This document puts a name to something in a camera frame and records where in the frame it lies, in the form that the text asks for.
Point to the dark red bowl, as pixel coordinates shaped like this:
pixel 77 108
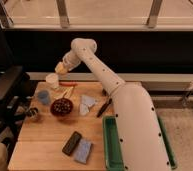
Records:
pixel 61 107

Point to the white paper cup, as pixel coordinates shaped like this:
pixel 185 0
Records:
pixel 53 80

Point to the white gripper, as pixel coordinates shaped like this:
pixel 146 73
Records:
pixel 69 62

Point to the blue plastic cup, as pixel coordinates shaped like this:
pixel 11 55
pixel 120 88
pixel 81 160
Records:
pixel 43 97

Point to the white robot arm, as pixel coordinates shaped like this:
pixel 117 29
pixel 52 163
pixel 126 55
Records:
pixel 140 136

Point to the wooden table board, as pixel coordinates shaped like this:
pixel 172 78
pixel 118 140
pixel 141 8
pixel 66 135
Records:
pixel 39 145

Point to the black rectangular block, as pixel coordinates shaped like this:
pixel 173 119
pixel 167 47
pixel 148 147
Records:
pixel 71 143

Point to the red pen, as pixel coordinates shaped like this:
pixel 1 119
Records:
pixel 68 84

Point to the small dark patterned cup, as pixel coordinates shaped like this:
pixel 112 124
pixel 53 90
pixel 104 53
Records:
pixel 33 114

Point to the black chair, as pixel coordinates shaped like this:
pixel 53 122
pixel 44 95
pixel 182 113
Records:
pixel 15 87

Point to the blue sponge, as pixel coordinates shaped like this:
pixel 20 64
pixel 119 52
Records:
pixel 83 150

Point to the wooden chopsticks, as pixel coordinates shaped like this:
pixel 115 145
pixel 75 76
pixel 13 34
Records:
pixel 68 92

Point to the crumpled light blue cloth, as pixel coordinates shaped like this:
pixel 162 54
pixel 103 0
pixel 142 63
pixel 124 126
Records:
pixel 85 104

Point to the green plastic tray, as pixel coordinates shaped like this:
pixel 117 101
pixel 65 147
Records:
pixel 112 151

